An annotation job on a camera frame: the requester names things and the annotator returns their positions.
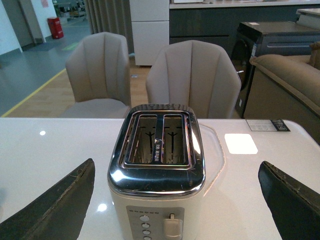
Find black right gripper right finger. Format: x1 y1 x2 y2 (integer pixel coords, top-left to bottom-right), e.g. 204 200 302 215
258 161 320 240

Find beige curtain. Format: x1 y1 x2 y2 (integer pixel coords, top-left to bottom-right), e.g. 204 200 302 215
84 0 134 54

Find white cabinet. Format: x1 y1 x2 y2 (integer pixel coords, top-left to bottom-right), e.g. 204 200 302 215
129 0 170 66

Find dark grey kitchen counter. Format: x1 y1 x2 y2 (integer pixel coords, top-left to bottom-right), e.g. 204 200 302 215
169 0 320 54

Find beige chair right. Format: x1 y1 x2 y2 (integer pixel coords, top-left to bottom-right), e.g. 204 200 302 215
145 40 242 119

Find red box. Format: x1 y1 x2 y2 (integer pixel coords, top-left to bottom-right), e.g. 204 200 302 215
47 17 64 39

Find white chrome toaster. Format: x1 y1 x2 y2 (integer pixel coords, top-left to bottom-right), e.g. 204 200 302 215
107 104 206 240

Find beige chair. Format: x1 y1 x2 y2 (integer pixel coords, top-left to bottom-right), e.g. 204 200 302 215
61 32 132 119
145 40 242 119

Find beige chair left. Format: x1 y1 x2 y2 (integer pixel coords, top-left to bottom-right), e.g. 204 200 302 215
61 32 132 119

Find beige sofa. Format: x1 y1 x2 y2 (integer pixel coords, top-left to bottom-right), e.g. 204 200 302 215
244 42 320 143

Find white toaster power cable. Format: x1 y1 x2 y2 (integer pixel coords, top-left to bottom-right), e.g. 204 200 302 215
199 123 226 196

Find black washing machine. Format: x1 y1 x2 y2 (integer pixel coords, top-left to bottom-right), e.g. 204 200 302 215
231 21 320 117

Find black label sticker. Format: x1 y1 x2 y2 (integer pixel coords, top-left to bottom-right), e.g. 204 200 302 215
246 119 291 132

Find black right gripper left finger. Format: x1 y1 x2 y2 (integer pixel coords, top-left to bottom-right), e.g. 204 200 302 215
0 158 96 240

